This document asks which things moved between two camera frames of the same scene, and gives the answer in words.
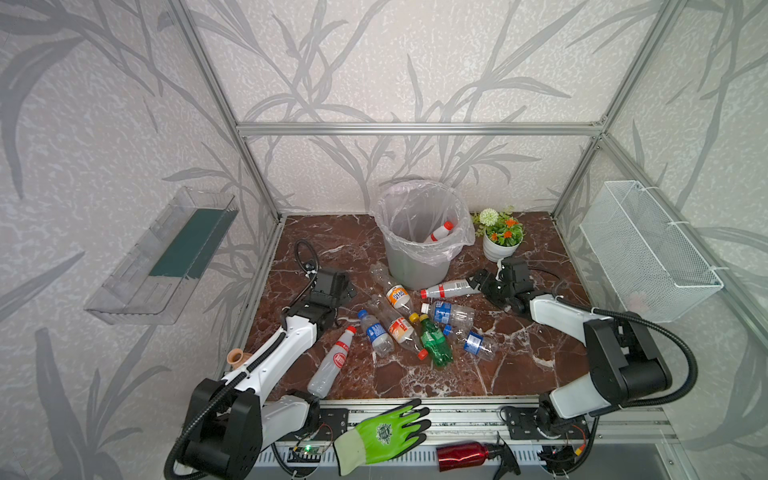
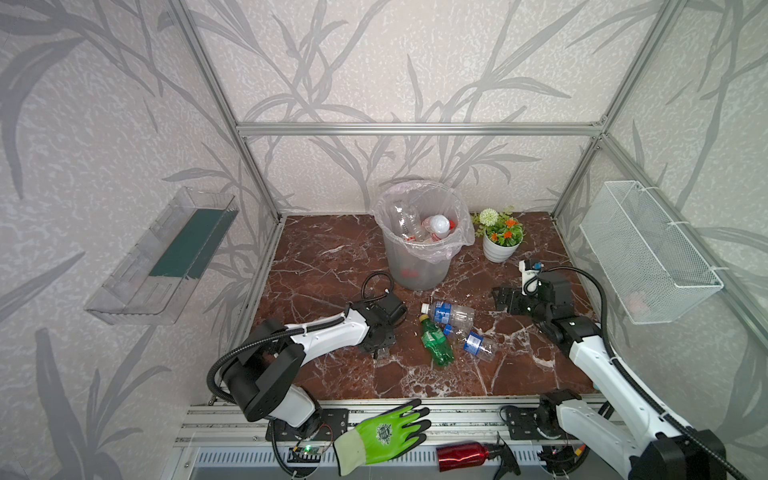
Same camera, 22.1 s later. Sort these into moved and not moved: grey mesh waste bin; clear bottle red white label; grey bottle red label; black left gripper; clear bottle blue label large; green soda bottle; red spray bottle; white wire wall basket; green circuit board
Moved: grey bottle red label; black left gripper; clear bottle red white label
Not moved: clear bottle blue label large; grey mesh waste bin; green soda bottle; red spray bottle; green circuit board; white wire wall basket
